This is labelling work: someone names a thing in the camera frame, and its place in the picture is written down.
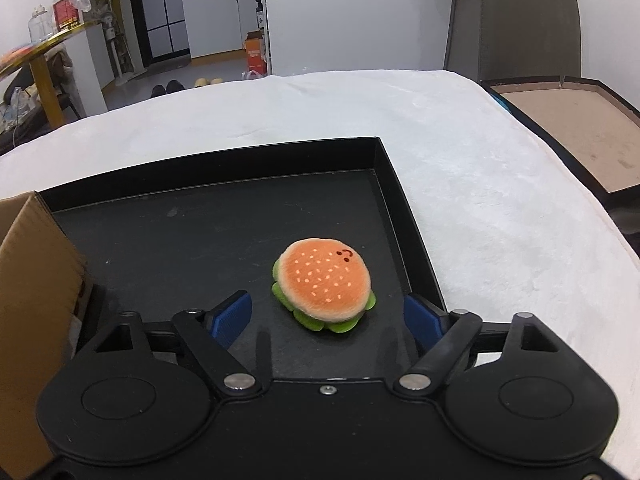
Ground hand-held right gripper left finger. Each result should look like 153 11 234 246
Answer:
75 290 263 398

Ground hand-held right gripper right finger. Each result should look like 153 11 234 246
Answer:
392 292 573 396

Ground black tray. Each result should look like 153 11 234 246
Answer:
37 135 448 381

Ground burger plush toy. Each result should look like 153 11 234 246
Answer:
271 237 377 333

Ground brown cardboard box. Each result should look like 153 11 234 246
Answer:
0 191 93 466

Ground dark framed brown board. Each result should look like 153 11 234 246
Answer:
480 77 640 206

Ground orange cardboard box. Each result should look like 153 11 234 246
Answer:
243 31 267 73

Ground dark sofa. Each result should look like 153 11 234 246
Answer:
0 50 76 156

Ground white standing fan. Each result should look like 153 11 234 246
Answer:
102 12 133 86

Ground white cabinet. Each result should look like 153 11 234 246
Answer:
180 0 268 58

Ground yellow table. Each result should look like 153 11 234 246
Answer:
0 19 103 128

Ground black framed glass door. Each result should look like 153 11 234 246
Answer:
127 0 191 68

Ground red box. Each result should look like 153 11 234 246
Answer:
52 0 83 31

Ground glass jar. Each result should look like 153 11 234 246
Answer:
28 7 53 43

